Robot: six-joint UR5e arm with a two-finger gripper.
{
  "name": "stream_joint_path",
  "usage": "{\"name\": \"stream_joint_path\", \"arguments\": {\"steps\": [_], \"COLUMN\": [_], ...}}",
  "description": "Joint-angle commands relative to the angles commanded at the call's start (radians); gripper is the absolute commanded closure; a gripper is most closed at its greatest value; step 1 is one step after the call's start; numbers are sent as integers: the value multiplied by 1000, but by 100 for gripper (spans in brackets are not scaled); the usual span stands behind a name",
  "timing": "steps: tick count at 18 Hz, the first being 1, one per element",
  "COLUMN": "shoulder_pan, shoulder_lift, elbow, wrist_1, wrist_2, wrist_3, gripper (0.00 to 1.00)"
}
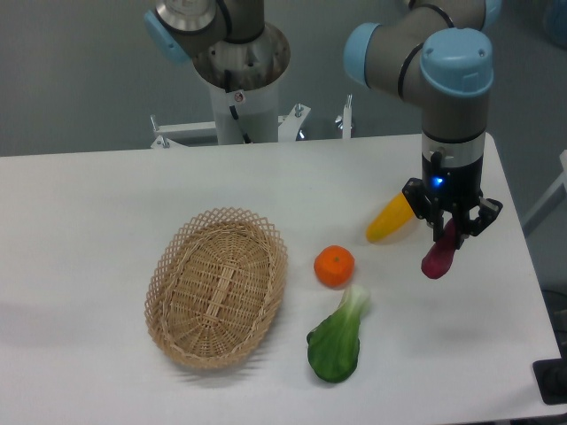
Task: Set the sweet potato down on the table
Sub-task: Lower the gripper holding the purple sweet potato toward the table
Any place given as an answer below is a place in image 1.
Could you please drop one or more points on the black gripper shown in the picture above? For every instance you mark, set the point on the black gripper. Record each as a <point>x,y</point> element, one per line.
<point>451,182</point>

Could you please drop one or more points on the purple sweet potato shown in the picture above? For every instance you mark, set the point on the purple sweet potato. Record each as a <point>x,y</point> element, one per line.
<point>439,258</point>

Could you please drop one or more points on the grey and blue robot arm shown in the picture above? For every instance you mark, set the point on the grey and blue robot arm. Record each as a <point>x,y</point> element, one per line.
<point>437,58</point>

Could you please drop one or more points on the yellow corn cob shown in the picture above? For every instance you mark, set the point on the yellow corn cob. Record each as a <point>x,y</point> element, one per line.
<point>393,217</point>

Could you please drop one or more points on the orange mandarin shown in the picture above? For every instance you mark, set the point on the orange mandarin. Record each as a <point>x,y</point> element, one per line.
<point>334,266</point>

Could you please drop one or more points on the green bok choy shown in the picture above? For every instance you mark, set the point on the green bok choy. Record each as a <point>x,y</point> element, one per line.
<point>333,346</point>

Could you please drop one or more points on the black device at table edge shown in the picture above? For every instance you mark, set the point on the black device at table edge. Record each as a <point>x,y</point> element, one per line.
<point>550,375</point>

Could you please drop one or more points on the woven wicker basket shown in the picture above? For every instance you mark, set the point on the woven wicker basket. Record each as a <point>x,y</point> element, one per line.
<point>217,288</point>

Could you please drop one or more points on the white frame at right edge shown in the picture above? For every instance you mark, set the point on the white frame at right edge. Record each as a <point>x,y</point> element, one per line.
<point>547,202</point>

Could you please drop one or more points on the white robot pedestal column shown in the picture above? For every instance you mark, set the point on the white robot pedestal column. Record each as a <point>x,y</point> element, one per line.
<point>243,82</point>

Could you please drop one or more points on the white metal base frame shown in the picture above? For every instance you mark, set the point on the white metal base frame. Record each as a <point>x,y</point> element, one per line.
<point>290,128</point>

